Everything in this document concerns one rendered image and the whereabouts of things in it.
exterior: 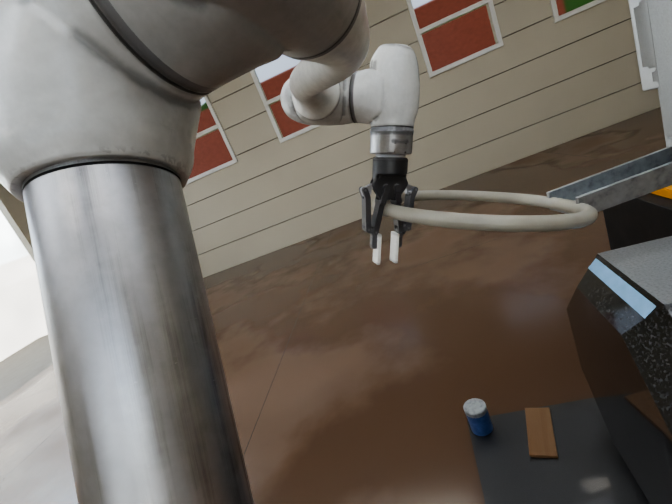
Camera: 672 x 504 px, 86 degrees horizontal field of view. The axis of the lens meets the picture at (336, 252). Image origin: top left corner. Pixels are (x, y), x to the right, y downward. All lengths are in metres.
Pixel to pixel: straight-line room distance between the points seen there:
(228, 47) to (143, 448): 0.25
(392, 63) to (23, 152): 0.63
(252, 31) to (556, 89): 7.42
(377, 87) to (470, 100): 6.41
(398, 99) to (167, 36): 0.56
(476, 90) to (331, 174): 2.88
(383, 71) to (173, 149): 0.55
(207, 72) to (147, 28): 0.04
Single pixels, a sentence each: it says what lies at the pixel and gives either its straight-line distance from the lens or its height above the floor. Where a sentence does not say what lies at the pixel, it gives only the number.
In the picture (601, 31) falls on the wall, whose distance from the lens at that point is 7.97.
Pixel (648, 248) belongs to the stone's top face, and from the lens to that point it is 1.40.
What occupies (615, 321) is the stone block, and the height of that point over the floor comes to 0.75.
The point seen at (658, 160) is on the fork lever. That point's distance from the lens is 1.24.
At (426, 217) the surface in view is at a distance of 0.72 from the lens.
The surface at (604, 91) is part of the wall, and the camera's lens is 7.96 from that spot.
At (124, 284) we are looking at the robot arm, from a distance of 0.25.
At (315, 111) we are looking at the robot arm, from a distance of 0.77.
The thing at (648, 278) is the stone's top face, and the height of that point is 0.82.
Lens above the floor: 1.42
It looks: 15 degrees down
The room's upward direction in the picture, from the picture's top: 23 degrees counter-clockwise
